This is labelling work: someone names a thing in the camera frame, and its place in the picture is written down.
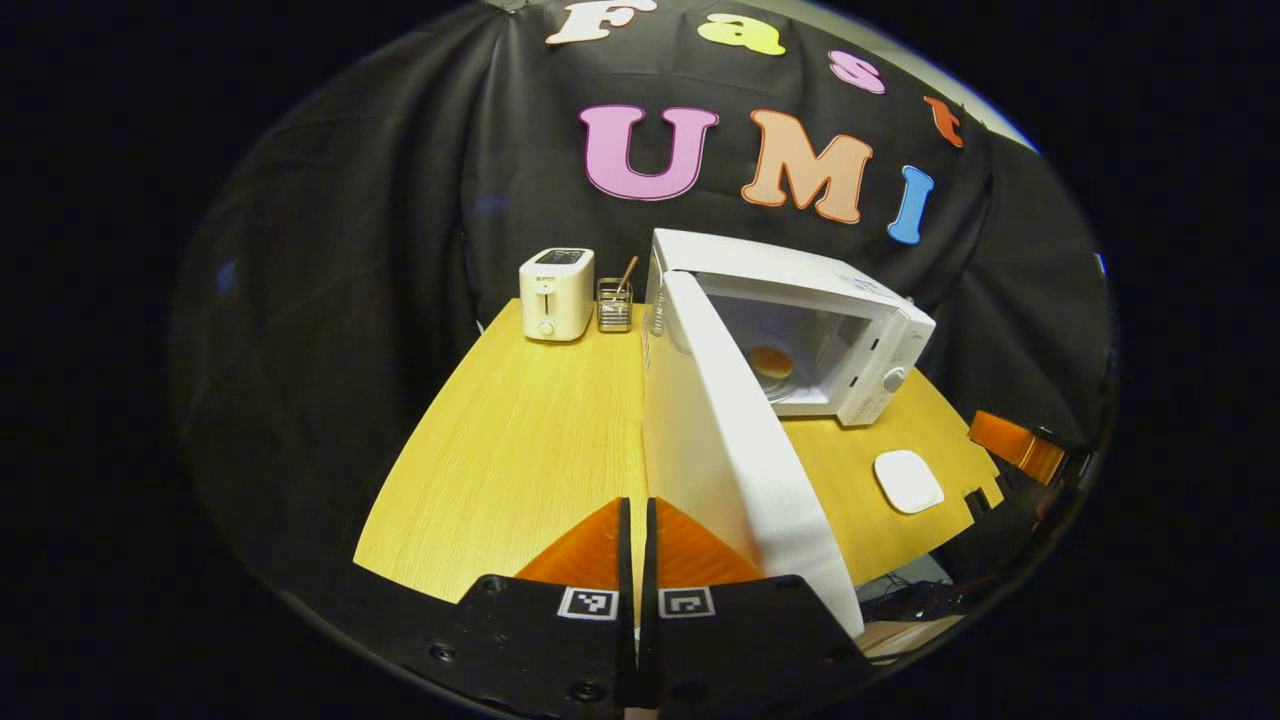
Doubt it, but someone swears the white square plate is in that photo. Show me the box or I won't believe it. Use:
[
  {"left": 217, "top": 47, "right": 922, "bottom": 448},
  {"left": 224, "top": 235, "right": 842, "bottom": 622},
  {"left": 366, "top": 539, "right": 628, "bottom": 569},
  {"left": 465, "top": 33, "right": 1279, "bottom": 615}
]
[{"left": 873, "top": 449, "right": 946, "bottom": 516}]

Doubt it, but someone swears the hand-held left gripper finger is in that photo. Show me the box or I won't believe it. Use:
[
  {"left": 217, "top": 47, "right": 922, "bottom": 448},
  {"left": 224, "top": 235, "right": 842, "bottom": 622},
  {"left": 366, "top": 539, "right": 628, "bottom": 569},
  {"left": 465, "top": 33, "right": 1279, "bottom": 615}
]
[
  {"left": 430, "top": 497, "right": 638, "bottom": 716},
  {"left": 640, "top": 497, "right": 871, "bottom": 711}
]

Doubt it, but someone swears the white toaster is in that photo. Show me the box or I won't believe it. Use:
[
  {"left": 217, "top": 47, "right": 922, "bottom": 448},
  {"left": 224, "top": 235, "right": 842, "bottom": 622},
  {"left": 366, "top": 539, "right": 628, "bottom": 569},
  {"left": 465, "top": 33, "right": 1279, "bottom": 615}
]
[{"left": 518, "top": 247, "right": 596, "bottom": 343}]

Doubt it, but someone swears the white microwave oven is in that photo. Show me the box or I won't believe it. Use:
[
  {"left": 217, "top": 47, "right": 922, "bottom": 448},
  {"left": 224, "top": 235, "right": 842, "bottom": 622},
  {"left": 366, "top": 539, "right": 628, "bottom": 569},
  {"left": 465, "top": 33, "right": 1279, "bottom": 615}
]
[{"left": 640, "top": 228, "right": 938, "bottom": 641}]

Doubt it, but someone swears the clear utensil holder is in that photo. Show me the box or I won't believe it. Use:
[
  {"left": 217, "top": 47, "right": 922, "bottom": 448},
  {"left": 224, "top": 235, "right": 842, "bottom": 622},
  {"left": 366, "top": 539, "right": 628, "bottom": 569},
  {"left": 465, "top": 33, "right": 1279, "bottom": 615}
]
[{"left": 596, "top": 278, "right": 634, "bottom": 333}]

